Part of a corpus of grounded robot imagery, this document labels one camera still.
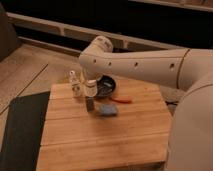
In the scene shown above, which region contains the white ceramic cup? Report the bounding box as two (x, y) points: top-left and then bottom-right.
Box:
(84, 80), (97, 97)

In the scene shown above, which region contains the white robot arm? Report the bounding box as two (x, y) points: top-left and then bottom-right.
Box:
(79, 36), (213, 171)

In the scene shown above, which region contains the black frying pan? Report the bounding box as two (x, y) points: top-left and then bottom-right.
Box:
(96, 75), (116, 98)

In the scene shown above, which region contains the blue sponge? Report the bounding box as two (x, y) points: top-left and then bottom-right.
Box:
(99, 104), (118, 116)

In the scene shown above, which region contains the black floor mat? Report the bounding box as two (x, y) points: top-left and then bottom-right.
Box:
(0, 91), (50, 171)

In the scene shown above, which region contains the red handled tool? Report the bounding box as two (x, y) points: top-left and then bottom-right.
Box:
(110, 97), (132, 104)

